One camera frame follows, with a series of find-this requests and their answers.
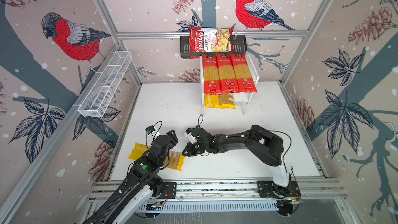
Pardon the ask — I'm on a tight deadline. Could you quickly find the yellow spaghetti bag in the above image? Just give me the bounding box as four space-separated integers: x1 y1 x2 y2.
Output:
128 143 184 171
219 93 236 109
204 94 221 109

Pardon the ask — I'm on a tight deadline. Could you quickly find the red spaghetti bag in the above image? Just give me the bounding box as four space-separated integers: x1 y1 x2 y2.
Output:
230 54 257 93
202 55 222 95
216 54 239 94

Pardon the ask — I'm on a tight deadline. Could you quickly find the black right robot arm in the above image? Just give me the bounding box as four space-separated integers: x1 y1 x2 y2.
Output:
182 124 300 199

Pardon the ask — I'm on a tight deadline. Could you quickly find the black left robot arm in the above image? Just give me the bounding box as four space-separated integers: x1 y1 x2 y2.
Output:
84 130 178 224

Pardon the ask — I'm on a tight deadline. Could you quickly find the red cassava chips bag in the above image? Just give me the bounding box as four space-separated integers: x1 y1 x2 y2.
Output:
189 27 234 53

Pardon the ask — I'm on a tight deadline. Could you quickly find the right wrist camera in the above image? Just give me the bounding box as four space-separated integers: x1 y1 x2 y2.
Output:
184 128 196 144

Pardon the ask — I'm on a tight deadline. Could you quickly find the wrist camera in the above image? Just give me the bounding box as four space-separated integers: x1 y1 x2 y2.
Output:
145 125 159 140
184 128 196 144

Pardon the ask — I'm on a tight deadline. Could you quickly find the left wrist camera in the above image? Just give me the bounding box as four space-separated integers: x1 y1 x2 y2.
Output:
145 125 159 140

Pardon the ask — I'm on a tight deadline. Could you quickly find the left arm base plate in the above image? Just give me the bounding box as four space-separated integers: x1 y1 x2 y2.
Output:
152 182 177 200

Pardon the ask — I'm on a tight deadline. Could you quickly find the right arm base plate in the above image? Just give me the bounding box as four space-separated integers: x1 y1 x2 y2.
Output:
257 180 301 199

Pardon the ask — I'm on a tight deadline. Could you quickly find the white wire mesh basket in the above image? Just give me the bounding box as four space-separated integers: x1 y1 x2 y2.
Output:
78 51 132 118

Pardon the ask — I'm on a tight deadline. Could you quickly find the black wall basket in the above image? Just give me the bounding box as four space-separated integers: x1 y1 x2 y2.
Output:
180 35 247 59

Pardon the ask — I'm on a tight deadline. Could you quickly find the aluminium mounting rail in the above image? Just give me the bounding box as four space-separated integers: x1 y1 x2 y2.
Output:
88 178 346 203

